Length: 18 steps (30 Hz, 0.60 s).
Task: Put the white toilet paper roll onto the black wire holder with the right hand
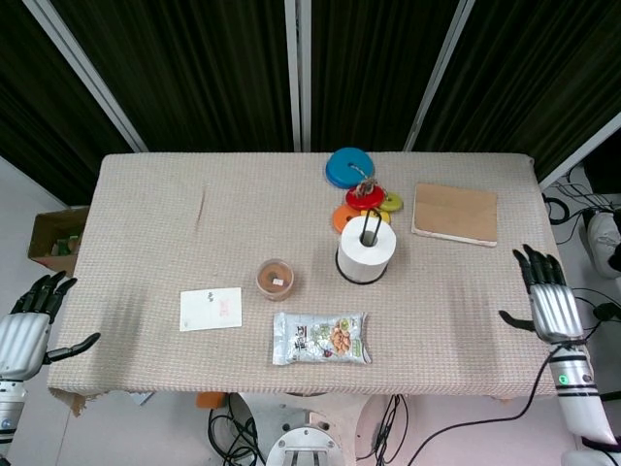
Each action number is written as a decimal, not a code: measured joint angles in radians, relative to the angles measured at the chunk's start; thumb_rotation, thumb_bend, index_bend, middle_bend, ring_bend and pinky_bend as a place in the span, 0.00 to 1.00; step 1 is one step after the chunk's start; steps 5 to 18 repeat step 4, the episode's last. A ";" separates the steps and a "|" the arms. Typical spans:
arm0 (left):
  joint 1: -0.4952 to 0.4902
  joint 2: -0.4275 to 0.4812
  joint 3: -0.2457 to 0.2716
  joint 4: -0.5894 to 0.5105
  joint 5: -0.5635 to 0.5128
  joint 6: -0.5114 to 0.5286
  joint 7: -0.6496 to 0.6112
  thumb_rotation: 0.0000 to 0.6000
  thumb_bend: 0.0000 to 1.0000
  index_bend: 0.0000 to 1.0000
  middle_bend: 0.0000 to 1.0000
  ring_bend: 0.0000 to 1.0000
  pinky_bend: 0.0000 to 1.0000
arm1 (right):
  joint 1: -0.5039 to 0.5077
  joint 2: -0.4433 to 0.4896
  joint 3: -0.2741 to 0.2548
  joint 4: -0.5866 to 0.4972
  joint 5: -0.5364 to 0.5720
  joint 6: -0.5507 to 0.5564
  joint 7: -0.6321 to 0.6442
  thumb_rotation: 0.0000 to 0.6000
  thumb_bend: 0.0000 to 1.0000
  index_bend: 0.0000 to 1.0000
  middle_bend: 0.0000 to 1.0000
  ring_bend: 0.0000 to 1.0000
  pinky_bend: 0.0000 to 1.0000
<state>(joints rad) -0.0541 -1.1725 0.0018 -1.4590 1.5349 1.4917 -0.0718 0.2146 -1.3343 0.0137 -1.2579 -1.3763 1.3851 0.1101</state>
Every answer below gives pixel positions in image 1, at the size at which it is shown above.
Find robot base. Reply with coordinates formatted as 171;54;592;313
242;392;384;466

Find lime green disc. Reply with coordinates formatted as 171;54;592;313
379;191;406;213

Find silver snack bag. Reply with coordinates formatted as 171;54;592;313
271;311;374;366

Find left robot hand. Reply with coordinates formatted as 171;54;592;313
0;271;102;381

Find white card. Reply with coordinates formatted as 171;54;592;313
179;286;244;333

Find black floor cables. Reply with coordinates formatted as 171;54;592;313
541;162;621;341

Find red disc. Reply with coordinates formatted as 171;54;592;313
345;184;387;212

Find beige checkered tablecloth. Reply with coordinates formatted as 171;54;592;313
46;151;594;417

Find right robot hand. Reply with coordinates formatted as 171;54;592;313
499;244;585;345

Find white toilet paper roll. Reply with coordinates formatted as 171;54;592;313
337;216;400;281

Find white shoe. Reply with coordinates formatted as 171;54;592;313
585;211;621;279

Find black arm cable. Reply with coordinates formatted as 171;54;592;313
406;339;591;466

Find black wire paper holder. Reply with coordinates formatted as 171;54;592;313
334;208;394;284

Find brown kraft notebook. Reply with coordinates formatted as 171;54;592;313
411;182;500;250

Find cardboard box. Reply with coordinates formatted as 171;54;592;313
27;206;91;276

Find blue disc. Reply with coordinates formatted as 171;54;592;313
325;148;376;190

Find black cables under table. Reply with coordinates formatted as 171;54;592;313
207;393;267;466

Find orange disc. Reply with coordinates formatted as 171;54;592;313
332;204;363;236

